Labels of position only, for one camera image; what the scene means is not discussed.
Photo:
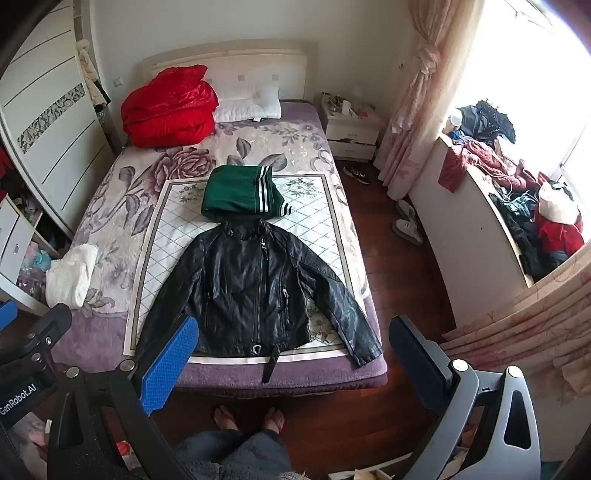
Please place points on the purple floral blanket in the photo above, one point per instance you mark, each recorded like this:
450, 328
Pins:
184, 161

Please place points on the cream hanging cloth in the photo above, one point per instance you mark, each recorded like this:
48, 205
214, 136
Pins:
90, 69

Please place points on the dark sneaker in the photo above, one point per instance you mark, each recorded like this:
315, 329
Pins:
351, 170
361, 177

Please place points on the white window ledge cabinet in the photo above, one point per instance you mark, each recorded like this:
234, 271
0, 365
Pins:
461, 207

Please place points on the person's right foot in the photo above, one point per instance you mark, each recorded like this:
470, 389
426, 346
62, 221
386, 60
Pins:
273, 420

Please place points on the red quilt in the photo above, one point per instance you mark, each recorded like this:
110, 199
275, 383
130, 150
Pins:
171, 108

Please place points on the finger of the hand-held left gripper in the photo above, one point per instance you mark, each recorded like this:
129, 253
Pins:
44, 330
7, 314

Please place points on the white fluffy cloth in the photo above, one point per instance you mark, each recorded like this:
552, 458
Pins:
69, 277

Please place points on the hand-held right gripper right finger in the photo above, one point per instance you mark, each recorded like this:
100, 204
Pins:
418, 364

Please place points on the green striped-cuff sweatshirt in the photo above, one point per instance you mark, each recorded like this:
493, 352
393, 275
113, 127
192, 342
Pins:
231, 194

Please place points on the black leather jacket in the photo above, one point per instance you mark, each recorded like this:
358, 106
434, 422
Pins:
249, 295

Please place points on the pink tied-back curtain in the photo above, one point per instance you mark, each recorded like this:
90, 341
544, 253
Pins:
415, 115

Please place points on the person's grey trousers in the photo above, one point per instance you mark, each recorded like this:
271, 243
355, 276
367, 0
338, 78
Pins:
240, 457

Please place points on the white cloth bag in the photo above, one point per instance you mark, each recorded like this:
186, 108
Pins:
556, 203

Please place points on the white pillow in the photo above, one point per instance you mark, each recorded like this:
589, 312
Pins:
244, 104

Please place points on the person's foot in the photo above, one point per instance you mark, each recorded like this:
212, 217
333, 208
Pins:
226, 419
273, 420

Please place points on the red clothes in wardrobe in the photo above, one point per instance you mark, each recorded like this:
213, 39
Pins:
4, 166

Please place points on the person's left foot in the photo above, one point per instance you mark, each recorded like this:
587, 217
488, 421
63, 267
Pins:
226, 419

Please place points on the white nightstand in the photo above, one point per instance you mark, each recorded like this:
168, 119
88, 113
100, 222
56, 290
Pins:
351, 127

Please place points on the bed with cream headboard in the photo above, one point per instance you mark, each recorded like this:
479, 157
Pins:
258, 64

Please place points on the pink floral curtain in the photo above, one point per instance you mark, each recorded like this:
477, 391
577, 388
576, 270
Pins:
531, 323

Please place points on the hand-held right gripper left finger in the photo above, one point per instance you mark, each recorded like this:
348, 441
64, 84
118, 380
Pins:
168, 364

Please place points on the white sliding-door wardrobe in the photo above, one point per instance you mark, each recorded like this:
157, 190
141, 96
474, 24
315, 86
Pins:
51, 115

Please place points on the pile of mixed clothes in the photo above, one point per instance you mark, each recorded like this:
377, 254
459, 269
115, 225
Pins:
521, 221

